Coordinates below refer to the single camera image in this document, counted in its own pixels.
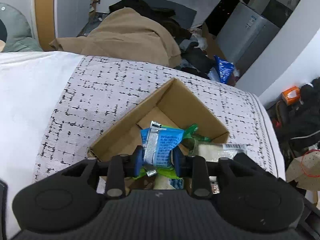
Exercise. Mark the blue silver snack packet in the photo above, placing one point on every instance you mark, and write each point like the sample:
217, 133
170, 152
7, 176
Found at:
158, 142

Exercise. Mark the grey mini fridge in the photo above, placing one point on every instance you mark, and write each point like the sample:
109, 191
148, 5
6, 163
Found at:
245, 36

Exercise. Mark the orange tissue box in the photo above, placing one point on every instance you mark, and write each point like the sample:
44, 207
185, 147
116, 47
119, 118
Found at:
291, 95

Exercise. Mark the blue foil bag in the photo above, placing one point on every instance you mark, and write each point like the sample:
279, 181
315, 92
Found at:
224, 69

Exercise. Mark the tan blanket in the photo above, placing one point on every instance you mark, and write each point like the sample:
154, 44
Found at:
125, 34

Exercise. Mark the white barcode snack packet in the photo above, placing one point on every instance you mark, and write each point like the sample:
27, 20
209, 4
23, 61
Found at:
213, 152

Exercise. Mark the black fuzzy garment on chair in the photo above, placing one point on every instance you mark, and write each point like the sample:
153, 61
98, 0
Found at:
299, 124

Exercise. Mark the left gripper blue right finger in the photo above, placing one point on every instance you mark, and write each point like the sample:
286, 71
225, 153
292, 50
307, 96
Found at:
177, 159

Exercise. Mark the black clothes pile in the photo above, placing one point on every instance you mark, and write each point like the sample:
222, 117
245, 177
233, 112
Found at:
198, 63

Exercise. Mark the lime green snack packet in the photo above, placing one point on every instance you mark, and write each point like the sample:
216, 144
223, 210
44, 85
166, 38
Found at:
167, 172

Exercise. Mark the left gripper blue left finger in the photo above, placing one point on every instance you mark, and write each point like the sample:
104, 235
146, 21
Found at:
137, 160

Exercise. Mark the green candy wrapper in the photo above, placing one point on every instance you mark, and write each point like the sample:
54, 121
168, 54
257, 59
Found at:
191, 139

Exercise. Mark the brown cardboard box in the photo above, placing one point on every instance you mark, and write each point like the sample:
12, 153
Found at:
173, 105

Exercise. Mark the patterned white bed cover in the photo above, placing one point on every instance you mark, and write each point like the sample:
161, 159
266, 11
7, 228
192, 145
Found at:
54, 105

